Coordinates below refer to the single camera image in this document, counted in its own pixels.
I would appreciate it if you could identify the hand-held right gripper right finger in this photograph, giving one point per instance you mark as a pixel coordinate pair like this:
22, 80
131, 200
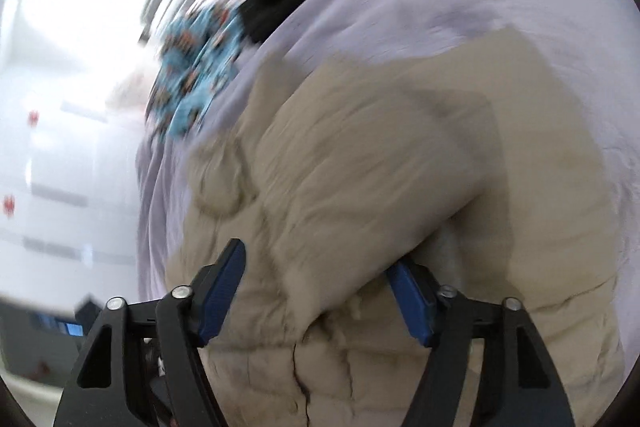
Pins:
407, 298

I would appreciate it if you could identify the blue cartoon printed pajamas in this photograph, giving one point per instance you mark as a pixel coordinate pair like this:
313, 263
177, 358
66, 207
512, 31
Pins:
195, 72

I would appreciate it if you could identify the beige puffer jacket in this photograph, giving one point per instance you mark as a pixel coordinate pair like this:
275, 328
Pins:
375, 157

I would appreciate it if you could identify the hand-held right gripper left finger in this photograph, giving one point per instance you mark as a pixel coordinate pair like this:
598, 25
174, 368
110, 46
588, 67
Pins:
225, 288

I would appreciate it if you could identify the white wardrobe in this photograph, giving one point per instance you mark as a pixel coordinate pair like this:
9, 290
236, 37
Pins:
60, 107

